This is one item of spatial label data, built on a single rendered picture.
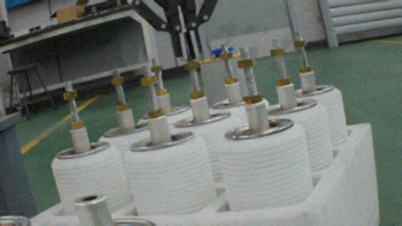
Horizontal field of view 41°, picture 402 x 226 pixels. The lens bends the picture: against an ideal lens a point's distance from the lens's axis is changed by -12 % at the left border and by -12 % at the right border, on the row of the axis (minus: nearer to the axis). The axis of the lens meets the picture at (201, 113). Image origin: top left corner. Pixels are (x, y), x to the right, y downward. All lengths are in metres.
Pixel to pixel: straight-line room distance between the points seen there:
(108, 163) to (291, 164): 0.23
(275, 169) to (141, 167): 0.15
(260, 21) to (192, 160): 5.31
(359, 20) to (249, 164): 5.55
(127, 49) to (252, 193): 5.36
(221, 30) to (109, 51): 1.12
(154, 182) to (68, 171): 0.12
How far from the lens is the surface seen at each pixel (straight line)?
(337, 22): 6.04
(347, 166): 0.72
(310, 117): 0.71
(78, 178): 0.71
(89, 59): 5.99
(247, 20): 5.93
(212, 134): 0.75
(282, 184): 0.60
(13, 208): 1.02
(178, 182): 0.65
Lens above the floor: 0.36
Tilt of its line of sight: 7 degrees down
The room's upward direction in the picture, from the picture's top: 12 degrees counter-clockwise
